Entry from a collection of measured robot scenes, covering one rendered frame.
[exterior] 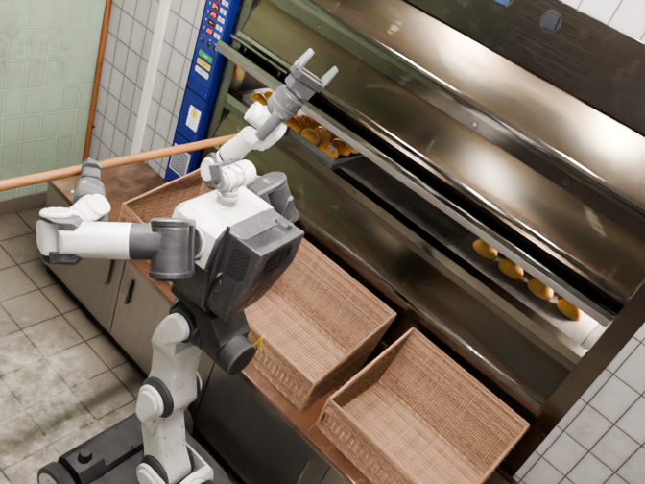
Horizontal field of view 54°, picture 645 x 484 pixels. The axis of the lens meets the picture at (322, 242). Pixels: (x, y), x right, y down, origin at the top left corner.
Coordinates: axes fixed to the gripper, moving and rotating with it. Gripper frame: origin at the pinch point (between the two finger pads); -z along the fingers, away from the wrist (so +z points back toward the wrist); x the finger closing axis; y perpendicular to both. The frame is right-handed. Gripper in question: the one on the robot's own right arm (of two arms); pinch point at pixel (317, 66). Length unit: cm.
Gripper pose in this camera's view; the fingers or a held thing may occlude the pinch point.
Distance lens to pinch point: 191.9
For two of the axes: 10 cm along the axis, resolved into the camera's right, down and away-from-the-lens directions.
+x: -6.5, -2.8, -7.0
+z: -6.8, 6.3, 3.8
